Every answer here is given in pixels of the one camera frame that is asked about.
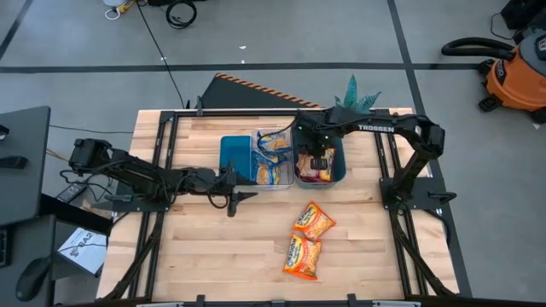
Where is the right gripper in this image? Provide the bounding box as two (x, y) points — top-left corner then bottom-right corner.
(303, 126), (334, 171)

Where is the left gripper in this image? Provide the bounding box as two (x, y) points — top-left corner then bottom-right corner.
(212, 160), (259, 218)

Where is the dark red Maruchan ramen packet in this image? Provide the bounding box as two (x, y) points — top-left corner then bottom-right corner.
(318, 148), (337, 182)
(295, 152), (319, 179)

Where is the blue Maruchan ramen packet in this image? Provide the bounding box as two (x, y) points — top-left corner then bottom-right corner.
(254, 164), (282, 186)
(257, 130), (292, 155)
(250, 149), (279, 172)

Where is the orange Maruchan ramen packet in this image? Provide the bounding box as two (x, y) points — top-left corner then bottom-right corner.
(293, 200), (337, 241)
(282, 232), (323, 281)

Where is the dark teal plastic bin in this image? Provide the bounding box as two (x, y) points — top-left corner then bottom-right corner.
(291, 127), (347, 190)

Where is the clear plastic bin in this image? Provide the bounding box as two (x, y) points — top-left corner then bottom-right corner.
(250, 127), (296, 191)

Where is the green artificial plant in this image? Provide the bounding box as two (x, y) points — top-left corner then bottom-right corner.
(334, 74), (382, 115)

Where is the black orange-striped mat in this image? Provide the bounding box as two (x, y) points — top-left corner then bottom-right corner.
(199, 72), (322, 110)

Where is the black power adapter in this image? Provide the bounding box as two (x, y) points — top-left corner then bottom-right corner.
(55, 182), (90, 204)

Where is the white printed booklet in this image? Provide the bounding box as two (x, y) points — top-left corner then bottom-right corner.
(56, 227), (108, 276)

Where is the orange shop vacuum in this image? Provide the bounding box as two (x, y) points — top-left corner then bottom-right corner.
(477, 30), (546, 125)

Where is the black computer mouse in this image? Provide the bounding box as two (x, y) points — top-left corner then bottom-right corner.
(15, 255), (52, 303)

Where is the black bag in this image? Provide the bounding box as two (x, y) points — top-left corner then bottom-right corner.
(499, 0), (546, 32)

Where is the black aluminium table frame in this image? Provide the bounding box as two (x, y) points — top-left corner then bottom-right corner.
(101, 107), (460, 307)

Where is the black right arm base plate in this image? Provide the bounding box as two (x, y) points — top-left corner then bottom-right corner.
(378, 176), (458, 211)

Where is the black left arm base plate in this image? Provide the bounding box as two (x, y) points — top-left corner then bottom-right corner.
(91, 181), (171, 214)

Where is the long black floor cable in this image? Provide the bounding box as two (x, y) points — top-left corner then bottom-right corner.
(135, 0), (188, 109)

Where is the coiled black cable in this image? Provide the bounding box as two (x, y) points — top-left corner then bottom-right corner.
(165, 0), (199, 31)

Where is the black vacuum hose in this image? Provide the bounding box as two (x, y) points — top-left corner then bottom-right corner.
(440, 37), (518, 61)

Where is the white cable loop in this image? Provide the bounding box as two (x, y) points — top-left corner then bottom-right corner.
(103, 5), (124, 21)

